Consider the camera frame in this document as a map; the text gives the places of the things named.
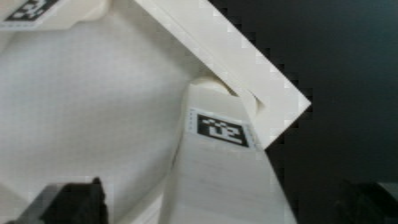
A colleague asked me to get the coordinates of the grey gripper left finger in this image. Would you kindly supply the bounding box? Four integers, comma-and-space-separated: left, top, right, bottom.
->
10, 178, 110, 224

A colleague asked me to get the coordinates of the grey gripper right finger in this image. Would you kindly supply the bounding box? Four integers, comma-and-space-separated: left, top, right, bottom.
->
335, 181, 398, 224

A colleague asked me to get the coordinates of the white desk top tray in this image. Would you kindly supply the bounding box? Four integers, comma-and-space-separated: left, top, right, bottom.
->
0, 0, 309, 224

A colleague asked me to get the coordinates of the white desk leg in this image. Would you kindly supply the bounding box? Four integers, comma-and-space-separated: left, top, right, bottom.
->
0, 0, 111, 31
159, 78, 298, 224

